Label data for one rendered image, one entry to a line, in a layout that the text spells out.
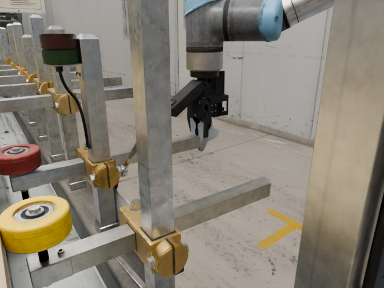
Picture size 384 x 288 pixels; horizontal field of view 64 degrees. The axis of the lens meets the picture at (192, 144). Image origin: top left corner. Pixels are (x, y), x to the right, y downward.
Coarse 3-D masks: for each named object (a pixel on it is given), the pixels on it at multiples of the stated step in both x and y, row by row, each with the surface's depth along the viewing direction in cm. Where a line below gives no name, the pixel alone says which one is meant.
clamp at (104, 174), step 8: (80, 152) 67; (88, 160) 63; (112, 160) 63; (88, 168) 63; (96, 168) 61; (104, 168) 60; (112, 168) 61; (88, 176) 64; (96, 176) 60; (104, 176) 60; (112, 176) 61; (96, 184) 62; (104, 184) 61; (112, 184) 62
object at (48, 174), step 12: (180, 144) 77; (192, 144) 80; (120, 156) 69; (48, 168) 62; (60, 168) 62; (72, 168) 64; (84, 168) 65; (12, 180) 58; (24, 180) 59; (36, 180) 60; (48, 180) 61; (60, 180) 63
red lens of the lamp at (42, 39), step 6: (42, 36) 51; (48, 36) 50; (54, 36) 50; (60, 36) 51; (66, 36) 51; (72, 36) 52; (42, 42) 51; (48, 42) 51; (54, 42) 51; (60, 42) 51; (66, 42) 51; (72, 42) 52; (42, 48) 52; (48, 48) 51; (54, 48) 51; (60, 48) 51; (66, 48) 52; (72, 48) 52
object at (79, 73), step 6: (54, 66) 53; (60, 66) 54; (78, 66) 56; (60, 72) 55; (78, 72) 57; (60, 78) 55; (78, 78) 58; (66, 90) 56; (72, 96) 57; (78, 102) 58; (78, 108) 58; (84, 120) 59; (84, 126) 59
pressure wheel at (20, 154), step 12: (24, 144) 61; (0, 156) 55; (12, 156) 55; (24, 156) 56; (36, 156) 58; (0, 168) 55; (12, 168) 55; (24, 168) 56; (36, 168) 58; (24, 192) 60
